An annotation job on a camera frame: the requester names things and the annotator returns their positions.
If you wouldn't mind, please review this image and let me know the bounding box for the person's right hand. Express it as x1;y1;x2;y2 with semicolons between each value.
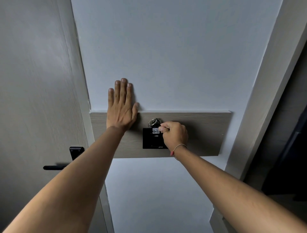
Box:
158;121;189;153

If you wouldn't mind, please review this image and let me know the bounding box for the person's left hand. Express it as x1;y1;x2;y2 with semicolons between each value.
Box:
106;78;140;133

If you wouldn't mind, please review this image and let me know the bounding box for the person's right forearm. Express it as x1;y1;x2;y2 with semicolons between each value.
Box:
173;146;307;233

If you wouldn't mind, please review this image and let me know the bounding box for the person's left forearm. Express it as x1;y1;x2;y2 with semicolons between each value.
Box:
2;126;125;233

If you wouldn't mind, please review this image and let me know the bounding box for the grey door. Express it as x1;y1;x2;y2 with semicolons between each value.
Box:
0;0;107;233

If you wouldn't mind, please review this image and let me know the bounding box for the black key card switch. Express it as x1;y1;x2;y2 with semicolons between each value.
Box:
142;127;169;149

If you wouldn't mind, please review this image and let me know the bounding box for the string bracelet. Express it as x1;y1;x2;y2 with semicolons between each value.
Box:
170;144;188;161

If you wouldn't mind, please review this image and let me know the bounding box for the wooden wall panel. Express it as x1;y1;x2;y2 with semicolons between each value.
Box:
89;110;233;159

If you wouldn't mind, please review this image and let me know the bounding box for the black door handle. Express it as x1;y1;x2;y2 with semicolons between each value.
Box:
43;146;85;171

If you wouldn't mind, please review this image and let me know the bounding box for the grey door frame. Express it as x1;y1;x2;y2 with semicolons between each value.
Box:
210;0;307;233

